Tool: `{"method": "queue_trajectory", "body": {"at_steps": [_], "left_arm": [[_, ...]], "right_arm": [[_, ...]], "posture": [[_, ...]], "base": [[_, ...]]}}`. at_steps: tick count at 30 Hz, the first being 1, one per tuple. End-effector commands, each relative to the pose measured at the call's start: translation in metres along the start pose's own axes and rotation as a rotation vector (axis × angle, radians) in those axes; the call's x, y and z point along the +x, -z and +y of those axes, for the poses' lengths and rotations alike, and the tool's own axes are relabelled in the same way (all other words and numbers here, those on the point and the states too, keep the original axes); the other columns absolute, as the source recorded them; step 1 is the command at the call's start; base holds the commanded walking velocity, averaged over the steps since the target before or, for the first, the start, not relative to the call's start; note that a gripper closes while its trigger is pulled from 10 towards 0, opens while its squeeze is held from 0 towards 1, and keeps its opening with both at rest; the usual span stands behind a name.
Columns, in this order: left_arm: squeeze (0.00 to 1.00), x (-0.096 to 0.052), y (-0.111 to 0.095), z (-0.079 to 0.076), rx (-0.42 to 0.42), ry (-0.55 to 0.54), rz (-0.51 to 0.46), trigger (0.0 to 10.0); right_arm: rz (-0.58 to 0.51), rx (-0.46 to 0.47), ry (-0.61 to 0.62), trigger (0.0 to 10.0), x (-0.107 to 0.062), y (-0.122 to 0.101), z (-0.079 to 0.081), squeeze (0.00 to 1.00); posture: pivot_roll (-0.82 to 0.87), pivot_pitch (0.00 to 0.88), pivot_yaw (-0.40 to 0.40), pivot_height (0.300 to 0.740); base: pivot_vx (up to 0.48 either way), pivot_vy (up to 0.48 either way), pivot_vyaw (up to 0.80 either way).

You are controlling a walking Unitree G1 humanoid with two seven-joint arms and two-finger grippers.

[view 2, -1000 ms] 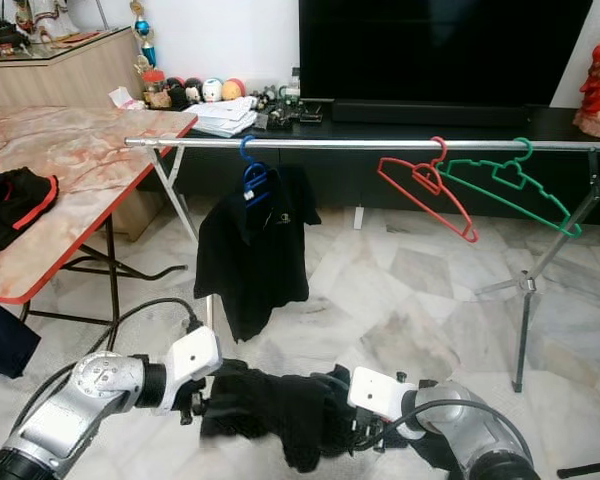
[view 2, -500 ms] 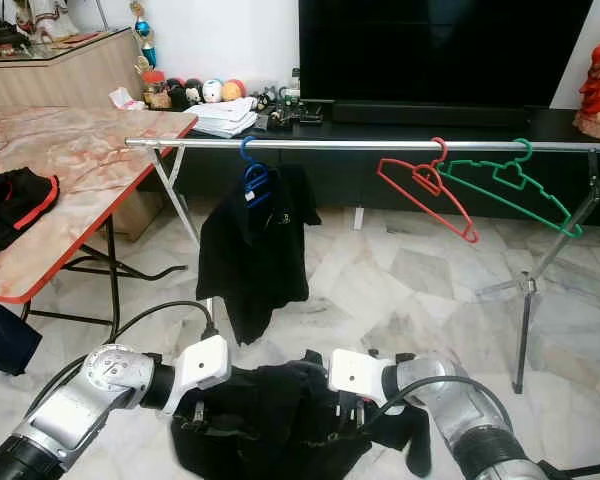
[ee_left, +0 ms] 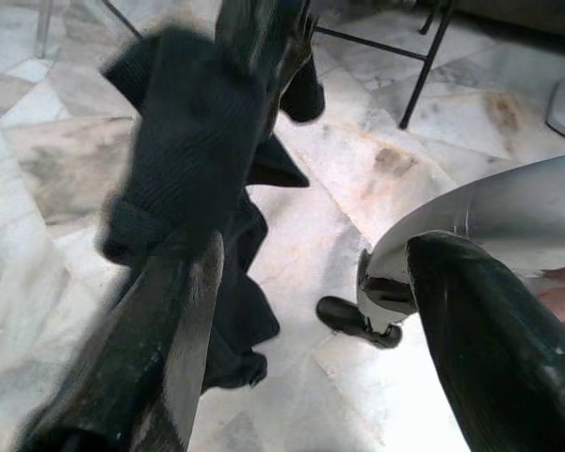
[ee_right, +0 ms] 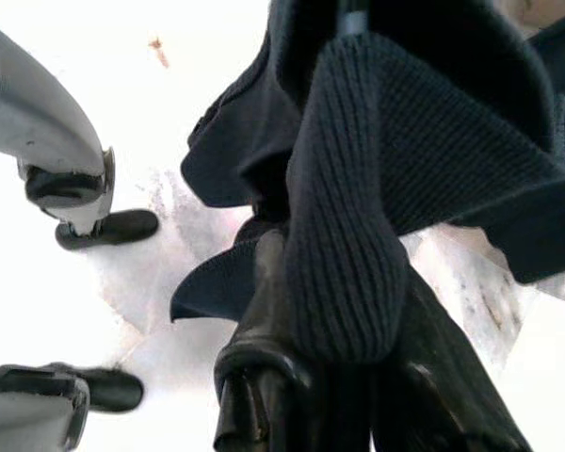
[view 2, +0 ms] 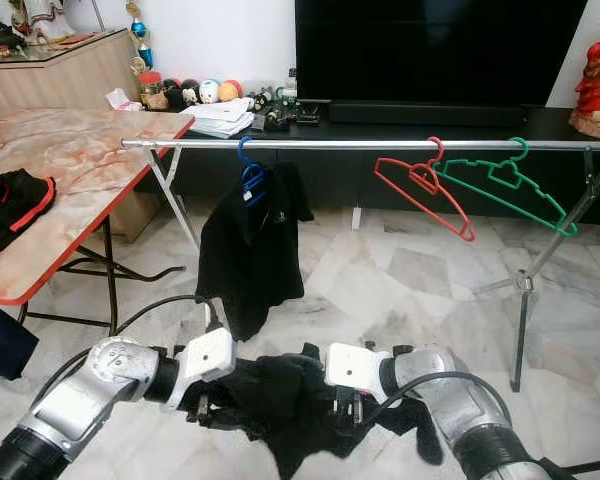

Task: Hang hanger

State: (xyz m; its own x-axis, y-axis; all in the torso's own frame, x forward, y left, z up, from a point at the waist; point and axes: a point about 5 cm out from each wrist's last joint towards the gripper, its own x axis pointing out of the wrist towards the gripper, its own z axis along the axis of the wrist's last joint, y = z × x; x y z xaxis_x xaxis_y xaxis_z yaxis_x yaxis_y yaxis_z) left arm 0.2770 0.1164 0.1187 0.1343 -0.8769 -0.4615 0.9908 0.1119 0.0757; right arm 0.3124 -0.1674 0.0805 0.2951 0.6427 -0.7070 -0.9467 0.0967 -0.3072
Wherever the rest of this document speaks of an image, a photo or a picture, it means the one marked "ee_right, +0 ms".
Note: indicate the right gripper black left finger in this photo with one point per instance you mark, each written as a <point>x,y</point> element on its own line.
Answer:
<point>263,329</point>

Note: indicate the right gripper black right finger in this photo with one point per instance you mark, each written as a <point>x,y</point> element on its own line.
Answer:
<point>442,405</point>

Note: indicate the black polo shirt with logo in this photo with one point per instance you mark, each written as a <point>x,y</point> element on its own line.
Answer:
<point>348,235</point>

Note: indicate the black robot right foot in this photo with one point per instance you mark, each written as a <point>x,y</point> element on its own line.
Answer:
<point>113,391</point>

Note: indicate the black robot foot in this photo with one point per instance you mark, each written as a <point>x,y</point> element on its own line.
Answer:
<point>113,391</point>
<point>122,228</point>

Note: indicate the black robot left foot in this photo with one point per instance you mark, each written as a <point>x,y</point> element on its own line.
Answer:
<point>122,228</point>

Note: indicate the silver robot right leg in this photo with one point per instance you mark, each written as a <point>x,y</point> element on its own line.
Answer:
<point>23,419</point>

